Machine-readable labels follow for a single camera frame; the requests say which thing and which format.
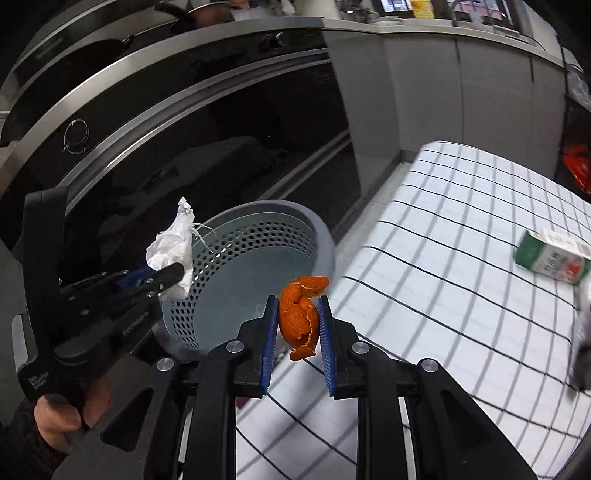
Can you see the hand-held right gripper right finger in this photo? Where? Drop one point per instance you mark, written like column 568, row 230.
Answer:
column 325, row 341

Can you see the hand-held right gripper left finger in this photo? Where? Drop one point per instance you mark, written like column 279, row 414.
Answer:
column 270, row 341

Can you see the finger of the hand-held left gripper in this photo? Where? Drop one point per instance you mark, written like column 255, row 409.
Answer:
column 168, row 290
column 161, row 272

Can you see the white tissue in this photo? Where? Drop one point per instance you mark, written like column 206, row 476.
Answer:
column 171, row 244

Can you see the orange peel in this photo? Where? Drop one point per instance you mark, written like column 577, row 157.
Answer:
column 295, row 318

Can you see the grey perforated basket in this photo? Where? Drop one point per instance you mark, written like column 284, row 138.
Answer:
column 258, row 272

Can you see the person's left hand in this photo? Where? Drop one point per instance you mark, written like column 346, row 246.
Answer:
column 55, row 415

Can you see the black built-in oven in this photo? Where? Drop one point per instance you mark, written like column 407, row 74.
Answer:
column 184, row 138

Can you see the green white carton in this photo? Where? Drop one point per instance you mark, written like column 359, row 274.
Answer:
column 549, row 261

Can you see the dark brown cloth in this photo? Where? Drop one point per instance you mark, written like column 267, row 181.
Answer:
column 584, row 374

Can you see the dark wok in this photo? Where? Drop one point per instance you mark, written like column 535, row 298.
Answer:
column 203, row 10

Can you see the grey kitchen cabinet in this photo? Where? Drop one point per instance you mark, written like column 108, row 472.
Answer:
column 461, row 92

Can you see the red plastic bag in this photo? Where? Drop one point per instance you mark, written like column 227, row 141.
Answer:
column 579, row 166

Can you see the black trolley rack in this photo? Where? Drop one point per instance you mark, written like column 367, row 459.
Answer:
column 570, row 134

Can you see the yellow detergent bottle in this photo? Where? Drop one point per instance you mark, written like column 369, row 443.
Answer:
column 422, row 8

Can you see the metal sink faucet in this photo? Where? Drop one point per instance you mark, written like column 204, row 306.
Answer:
column 455, row 11

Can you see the clear plastic bag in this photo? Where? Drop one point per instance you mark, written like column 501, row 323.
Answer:
column 579, row 85

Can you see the dark framed window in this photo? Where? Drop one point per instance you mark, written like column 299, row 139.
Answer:
column 480, row 7

